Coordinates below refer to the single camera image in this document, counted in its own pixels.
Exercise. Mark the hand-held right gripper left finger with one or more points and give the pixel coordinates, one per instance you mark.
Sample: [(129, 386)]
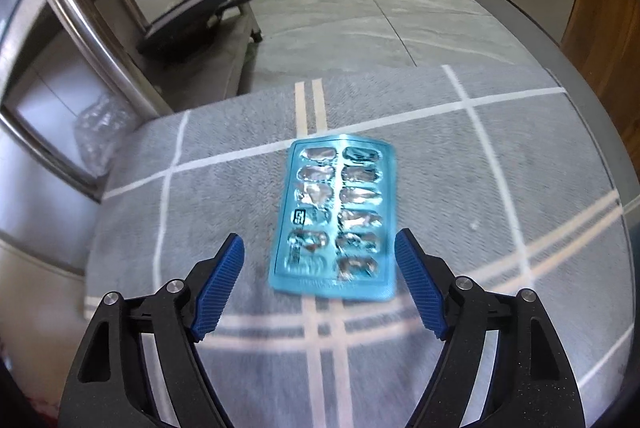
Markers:
[(220, 288)]

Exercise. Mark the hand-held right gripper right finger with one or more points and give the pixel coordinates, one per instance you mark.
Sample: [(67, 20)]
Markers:
[(417, 280)]

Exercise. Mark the blue blister pack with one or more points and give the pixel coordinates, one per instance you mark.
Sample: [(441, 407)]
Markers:
[(332, 218)]

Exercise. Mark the grey checked mat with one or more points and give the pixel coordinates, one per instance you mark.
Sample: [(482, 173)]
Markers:
[(500, 183)]

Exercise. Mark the crumpled clear plastic bottle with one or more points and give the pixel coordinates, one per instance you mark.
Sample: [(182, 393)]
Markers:
[(100, 135)]

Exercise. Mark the stainless steel shelf rack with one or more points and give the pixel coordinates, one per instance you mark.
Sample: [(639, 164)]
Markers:
[(85, 23)]

